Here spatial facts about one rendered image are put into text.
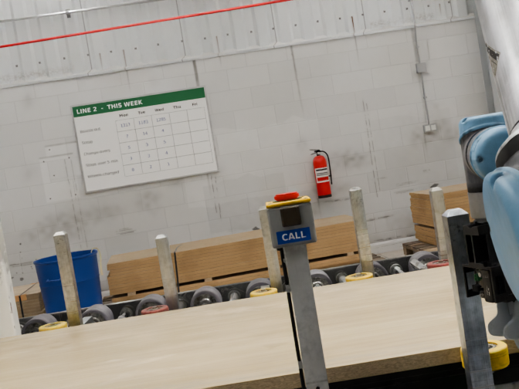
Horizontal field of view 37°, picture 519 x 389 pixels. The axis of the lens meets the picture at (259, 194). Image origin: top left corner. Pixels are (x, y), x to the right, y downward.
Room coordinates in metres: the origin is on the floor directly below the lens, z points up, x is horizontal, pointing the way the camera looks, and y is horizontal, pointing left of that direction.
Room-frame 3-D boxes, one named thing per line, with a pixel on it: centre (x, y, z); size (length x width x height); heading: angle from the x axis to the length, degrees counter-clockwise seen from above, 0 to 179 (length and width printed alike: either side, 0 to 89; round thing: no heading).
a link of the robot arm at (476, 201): (1.12, -0.34, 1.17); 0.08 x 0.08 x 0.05
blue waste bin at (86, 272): (6.59, 1.73, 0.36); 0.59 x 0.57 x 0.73; 6
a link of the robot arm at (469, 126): (1.12, -0.34, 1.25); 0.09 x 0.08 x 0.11; 170
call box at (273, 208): (1.21, -0.04, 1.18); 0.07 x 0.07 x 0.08; 0
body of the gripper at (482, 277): (1.12, -0.34, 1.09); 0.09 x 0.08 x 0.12; 110
